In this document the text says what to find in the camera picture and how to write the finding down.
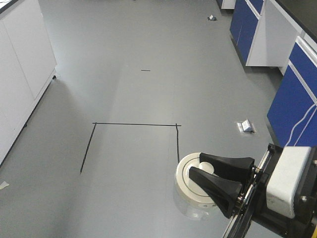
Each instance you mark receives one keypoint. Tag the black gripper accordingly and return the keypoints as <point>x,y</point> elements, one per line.
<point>232,173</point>

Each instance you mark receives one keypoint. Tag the glass jar with white lid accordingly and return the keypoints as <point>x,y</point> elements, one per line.
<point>188,197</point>

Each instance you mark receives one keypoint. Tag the white floor socket box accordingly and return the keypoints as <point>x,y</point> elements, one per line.
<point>245,126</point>

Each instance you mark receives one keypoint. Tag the blue lab bench cabinet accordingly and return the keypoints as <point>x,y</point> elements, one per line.
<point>292,115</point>

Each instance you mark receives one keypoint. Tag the white panel between cabinets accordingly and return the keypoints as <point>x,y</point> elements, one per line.
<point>274,38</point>

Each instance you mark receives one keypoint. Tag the far floor socket box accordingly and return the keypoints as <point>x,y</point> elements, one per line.
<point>212,18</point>

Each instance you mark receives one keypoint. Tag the white cabinet left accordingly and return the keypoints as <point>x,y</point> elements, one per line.
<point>27,66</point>

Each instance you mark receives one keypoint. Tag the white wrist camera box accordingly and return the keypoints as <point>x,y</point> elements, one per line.
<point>285,178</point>

